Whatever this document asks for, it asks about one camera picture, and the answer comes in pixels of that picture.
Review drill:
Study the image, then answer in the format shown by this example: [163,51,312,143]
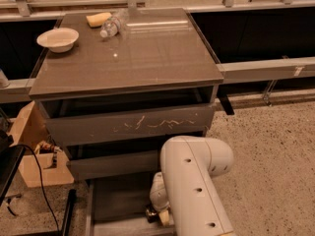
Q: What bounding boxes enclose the black floor stand bar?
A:
[61,189,77,236]

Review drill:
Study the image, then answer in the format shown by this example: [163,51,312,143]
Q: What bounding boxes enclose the grey drawer cabinet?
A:
[29,7,224,182]

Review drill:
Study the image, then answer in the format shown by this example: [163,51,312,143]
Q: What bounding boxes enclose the grey drawer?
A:
[67,150,159,181]
[46,104,215,147]
[85,172,177,236]

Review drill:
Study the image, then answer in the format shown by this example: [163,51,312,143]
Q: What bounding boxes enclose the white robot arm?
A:
[150,136,236,236]

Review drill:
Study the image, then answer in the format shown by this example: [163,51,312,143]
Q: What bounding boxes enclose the black equipment at left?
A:
[0,130,25,206]

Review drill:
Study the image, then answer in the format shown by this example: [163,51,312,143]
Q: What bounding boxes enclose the cardboard box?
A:
[9,101,74,188]

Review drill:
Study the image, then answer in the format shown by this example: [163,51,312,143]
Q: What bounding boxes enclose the yellow sponge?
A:
[87,12,111,28]

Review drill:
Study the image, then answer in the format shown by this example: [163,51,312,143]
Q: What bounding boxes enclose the middle grey drawer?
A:
[67,150,159,181]

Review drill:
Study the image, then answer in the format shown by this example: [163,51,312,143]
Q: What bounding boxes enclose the top grey drawer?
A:
[46,104,215,147]

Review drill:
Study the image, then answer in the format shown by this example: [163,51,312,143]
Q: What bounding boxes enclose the white bowl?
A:
[36,28,79,53]

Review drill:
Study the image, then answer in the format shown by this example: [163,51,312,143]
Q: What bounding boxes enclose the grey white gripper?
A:
[153,203,170,226]

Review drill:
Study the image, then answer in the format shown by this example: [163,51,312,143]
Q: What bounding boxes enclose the black cable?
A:
[13,144,62,234]

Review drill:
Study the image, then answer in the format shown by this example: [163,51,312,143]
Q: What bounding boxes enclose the bottom grey drawer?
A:
[85,172,177,236]

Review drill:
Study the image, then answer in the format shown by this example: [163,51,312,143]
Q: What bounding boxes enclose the clear plastic water bottle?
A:
[99,10,128,38]

